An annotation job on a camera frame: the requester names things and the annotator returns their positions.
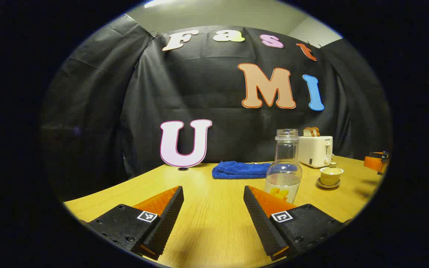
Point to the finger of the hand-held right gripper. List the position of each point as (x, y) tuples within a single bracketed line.
[(371, 162)]

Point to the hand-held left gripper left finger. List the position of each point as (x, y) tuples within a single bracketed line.
[(168, 219)]

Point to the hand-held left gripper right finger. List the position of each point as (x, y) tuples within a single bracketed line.
[(261, 223)]

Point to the cream teacup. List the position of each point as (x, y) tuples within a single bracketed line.
[(331, 179)]

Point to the clear water bottle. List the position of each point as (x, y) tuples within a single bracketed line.
[(283, 163)]

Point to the cream saucer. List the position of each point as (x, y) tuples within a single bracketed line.
[(328, 185)]

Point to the blue towel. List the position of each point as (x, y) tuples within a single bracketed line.
[(240, 170)]

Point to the cream toaster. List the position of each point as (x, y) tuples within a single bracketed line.
[(315, 150)]

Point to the bread slice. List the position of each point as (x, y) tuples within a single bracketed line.
[(316, 131), (307, 132)]

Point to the black backdrop cloth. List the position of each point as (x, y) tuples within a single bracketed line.
[(218, 130)]

